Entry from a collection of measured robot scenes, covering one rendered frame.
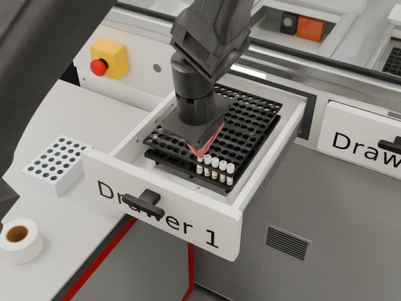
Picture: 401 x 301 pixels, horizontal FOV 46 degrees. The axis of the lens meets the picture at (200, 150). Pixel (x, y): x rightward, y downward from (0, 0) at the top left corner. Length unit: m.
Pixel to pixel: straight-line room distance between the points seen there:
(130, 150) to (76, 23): 0.65
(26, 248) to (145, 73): 0.48
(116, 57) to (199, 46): 0.51
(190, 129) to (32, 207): 0.40
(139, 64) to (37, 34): 0.88
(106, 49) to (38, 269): 0.49
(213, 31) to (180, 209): 0.32
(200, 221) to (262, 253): 0.61
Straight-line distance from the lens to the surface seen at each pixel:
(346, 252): 1.20
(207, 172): 0.82
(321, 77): 0.90
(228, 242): 0.74
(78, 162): 0.99
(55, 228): 0.93
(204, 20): 0.54
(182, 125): 0.72
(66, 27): 0.25
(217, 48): 0.55
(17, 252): 0.87
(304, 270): 1.31
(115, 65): 1.09
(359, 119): 0.91
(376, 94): 0.90
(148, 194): 0.75
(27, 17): 0.24
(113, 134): 1.09
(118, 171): 0.77
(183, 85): 0.66
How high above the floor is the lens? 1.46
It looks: 43 degrees down
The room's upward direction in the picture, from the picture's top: straight up
